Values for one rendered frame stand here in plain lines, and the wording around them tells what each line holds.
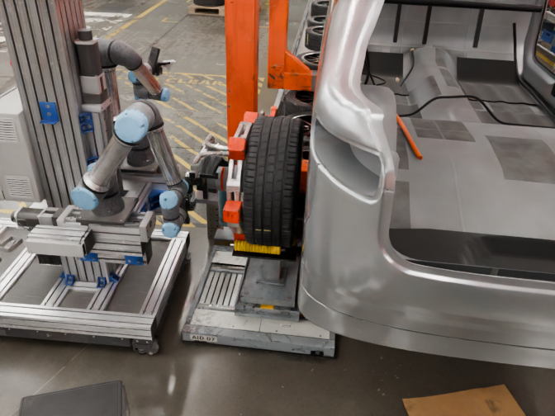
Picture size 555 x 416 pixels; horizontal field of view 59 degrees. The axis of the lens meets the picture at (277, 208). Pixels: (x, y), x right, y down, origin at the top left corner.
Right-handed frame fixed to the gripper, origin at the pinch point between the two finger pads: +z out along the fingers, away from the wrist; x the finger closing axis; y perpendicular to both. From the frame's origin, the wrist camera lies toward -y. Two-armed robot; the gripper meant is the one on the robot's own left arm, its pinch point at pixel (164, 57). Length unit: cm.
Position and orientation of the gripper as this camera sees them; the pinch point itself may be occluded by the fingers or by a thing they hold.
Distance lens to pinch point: 321.7
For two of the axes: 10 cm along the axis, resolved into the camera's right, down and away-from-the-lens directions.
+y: -1.7, 8.1, 5.6
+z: 3.2, -5.0, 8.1
